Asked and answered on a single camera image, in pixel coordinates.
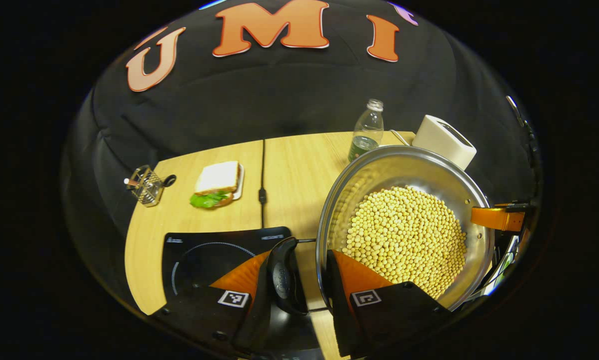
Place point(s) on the clear plastic water bottle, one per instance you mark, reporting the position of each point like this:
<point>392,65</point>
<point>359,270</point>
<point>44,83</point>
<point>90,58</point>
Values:
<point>365,135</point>

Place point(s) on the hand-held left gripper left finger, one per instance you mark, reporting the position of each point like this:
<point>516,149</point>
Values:
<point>259,305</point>

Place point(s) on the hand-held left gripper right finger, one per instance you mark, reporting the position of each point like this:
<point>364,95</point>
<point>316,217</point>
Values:
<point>337,300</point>

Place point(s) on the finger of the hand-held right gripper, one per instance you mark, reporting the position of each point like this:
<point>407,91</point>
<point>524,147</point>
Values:
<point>497,218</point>

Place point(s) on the white toaster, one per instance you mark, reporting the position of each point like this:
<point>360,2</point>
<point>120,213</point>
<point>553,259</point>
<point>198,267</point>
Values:
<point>442,140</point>

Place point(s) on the small white plate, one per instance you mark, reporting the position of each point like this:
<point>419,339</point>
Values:
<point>239,185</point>

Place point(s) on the black backdrop cloth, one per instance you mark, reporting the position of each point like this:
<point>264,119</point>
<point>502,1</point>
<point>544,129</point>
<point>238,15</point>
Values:
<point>279,95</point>

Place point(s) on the black induction cooktop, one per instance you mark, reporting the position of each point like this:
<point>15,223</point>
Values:
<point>199,255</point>

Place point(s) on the sandwich with lettuce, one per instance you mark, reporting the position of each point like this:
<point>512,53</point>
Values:
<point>217,182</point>

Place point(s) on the pile of yellow soybeans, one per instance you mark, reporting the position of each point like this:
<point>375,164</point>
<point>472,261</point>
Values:
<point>404,240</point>

